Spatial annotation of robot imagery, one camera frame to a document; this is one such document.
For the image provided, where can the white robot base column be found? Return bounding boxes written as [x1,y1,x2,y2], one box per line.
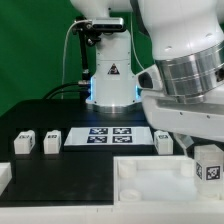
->
[86,30,141,113]

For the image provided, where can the white cable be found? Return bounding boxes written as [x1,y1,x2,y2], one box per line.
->
[61,12,148,100]

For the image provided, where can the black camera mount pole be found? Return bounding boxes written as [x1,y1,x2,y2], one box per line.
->
[77,24,91,80]

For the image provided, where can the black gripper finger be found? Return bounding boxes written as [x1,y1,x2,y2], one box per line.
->
[173,133,194,156]

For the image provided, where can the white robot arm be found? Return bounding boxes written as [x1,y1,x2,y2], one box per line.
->
[70,0,224,143]

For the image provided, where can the black camera on mount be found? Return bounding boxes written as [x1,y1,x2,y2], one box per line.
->
[74,17,126,33]

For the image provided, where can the white tag plate with markers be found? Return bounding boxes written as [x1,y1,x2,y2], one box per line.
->
[65,127,153,146]

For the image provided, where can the black cables at base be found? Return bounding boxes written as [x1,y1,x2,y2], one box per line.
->
[42,79,92,100]

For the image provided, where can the white square table top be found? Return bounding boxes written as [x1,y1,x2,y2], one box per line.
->
[114,156,224,203]

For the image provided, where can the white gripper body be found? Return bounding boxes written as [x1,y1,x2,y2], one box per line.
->
[141,91,224,142]

